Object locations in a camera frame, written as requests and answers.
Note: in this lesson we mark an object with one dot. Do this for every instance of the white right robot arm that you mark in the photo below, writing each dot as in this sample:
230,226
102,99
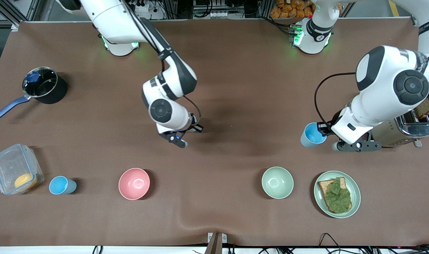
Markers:
105,17

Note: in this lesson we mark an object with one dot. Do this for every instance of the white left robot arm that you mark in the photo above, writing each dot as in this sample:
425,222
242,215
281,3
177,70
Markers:
384,81

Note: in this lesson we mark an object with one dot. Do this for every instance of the brown bread slice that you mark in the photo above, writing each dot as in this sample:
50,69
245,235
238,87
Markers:
324,187

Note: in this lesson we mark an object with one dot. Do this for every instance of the beige steel toaster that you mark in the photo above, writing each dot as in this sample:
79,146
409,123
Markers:
412,128

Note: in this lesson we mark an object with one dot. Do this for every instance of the green lettuce leaf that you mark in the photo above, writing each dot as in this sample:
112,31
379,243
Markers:
338,197

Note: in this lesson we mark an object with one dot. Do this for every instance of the pale green plate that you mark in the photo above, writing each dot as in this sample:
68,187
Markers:
355,194

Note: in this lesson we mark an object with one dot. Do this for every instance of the brown table cover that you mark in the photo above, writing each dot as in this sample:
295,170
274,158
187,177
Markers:
235,70

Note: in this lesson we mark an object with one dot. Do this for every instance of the pink bowl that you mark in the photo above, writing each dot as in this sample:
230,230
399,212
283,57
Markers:
134,183

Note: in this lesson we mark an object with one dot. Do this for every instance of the pale green bowl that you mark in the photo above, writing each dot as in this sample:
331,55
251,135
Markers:
277,182

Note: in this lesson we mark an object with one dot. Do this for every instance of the toast slice in toaster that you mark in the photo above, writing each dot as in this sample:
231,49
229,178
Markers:
424,109

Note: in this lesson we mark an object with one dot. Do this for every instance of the metal table clamp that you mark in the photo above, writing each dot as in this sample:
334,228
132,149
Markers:
214,241

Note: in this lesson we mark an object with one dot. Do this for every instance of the white power strip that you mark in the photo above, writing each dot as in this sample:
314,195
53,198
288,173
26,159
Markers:
218,14
143,6

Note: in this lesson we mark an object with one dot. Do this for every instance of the small blue object in saucepan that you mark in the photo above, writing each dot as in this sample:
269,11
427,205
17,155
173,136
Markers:
32,77

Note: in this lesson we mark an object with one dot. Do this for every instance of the orange round food piece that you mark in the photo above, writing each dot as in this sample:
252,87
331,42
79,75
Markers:
25,181

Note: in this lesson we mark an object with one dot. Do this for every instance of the clear plastic food container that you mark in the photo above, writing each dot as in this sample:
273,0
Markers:
10,165

